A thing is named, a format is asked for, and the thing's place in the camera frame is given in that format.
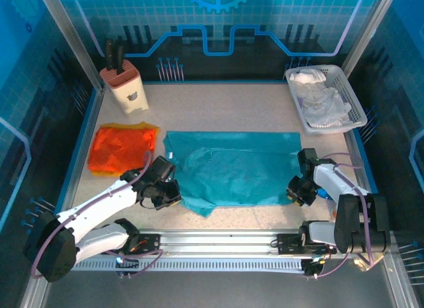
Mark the aluminium frame post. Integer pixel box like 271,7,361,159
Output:
35,0,107,92
341,0,398,77

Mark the white crumpled t-shirt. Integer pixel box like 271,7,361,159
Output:
290,68,327,85
296,82,352,128

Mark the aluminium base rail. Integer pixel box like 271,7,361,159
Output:
42,228,395,272

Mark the grey slotted cable duct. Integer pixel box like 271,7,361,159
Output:
71,260,304,272

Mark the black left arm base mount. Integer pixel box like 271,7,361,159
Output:
105,231,162,256

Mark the white plastic basket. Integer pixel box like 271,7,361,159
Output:
285,64,368,136

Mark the clear plastic box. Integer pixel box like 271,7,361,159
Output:
352,254,385,272

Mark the folded orange t-shirt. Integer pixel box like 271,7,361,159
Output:
87,124,160,175

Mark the black handle knife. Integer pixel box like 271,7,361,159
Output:
114,44,126,76
105,38,114,72

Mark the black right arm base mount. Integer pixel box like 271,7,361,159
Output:
276,233,337,256

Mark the teal t-shirt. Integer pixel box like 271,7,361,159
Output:
163,130,303,219

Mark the white knife block pink top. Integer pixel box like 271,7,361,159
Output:
99,59,150,115

